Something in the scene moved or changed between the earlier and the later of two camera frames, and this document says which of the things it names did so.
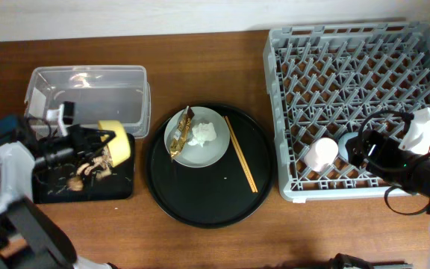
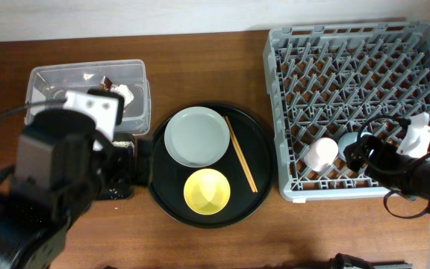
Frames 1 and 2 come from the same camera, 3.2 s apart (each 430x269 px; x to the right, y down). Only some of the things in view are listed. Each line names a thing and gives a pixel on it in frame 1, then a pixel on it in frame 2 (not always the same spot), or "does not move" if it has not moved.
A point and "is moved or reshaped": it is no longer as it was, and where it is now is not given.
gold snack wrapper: (181, 133) -> (105, 84)
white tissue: (201, 133) -> (125, 91)
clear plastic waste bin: (98, 93) does not move
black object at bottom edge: (344, 261) does not move
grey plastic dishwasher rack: (323, 80) does not move
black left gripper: (86, 134) -> (142, 170)
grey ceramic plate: (212, 150) does not move
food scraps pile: (101, 166) is moved or reshaped
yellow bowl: (119, 146) is moved or reshaped
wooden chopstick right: (242, 155) does not move
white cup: (321, 153) does not move
